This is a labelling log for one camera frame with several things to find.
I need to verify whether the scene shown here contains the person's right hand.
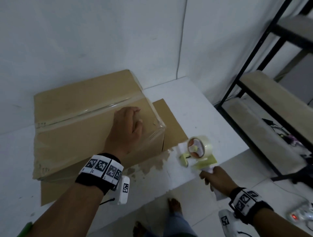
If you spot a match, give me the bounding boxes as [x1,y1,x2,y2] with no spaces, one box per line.
[199,166,239,197]

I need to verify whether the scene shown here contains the person's left hand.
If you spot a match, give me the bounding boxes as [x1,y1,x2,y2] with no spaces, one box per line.
[104,106,143,159]

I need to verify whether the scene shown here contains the yellow white tape dispenser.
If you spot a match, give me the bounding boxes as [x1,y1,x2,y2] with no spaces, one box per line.
[178,136,228,201]

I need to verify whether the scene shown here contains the clear tape roll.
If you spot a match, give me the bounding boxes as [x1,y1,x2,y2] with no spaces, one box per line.
[187,136,213,159]

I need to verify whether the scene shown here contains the brown cardboard box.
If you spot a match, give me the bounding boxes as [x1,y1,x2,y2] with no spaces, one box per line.
[32,69,189,207]

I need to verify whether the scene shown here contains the person's right forearm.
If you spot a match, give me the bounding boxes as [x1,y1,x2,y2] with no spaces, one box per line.
[244,207,308,237]

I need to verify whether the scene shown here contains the person's left forearm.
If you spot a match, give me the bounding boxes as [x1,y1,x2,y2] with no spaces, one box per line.
[27,182,104,237]

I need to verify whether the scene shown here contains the person's foot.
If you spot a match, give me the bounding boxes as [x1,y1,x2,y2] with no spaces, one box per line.
[133,221,150,237]
[167,198,183,215]

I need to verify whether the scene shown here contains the person's jeans leg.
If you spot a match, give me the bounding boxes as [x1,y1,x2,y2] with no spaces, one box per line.
[161,212,197,237]

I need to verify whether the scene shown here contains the black marker wristband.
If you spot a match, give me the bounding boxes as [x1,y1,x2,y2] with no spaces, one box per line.
[229,187,274,225]
[75,153,125,196]

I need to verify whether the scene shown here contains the beige shelf board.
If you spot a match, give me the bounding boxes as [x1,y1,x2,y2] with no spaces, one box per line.
[224,97,306,175]
[276,14,313,47]
[241,71,313,145]

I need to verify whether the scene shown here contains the white power strip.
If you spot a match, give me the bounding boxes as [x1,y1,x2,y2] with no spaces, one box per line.
[286,202,313,224]

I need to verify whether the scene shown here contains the black metal shelf rack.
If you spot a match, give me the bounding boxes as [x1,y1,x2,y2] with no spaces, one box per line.
[216,0,313,182]

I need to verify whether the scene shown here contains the green shirt sleeve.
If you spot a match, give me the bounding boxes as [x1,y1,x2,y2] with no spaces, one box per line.
[16,221,34,237]

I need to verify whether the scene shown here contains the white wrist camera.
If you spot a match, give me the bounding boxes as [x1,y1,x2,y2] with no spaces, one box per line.
[115,175,130,205]
[218,209,241,237]

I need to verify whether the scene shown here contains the black cable tangle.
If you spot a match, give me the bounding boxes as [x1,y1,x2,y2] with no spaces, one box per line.
[261,118,313,159]

